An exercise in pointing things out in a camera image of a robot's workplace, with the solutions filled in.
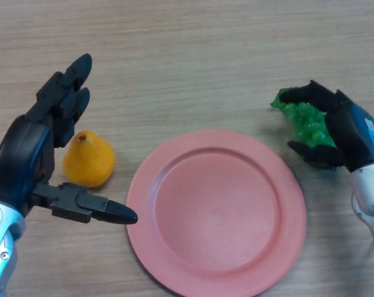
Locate pink round plate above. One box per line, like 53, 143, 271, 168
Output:
126, 129, 307, 297

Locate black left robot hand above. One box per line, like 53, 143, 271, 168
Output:
0, 53, 138, 225

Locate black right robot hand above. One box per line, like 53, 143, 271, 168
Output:
279, 79, 374, 173

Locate green grape bunch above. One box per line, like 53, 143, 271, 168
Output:
270, 88, 338, 170

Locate yellow pear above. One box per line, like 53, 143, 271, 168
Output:
62, 130, 116, 189

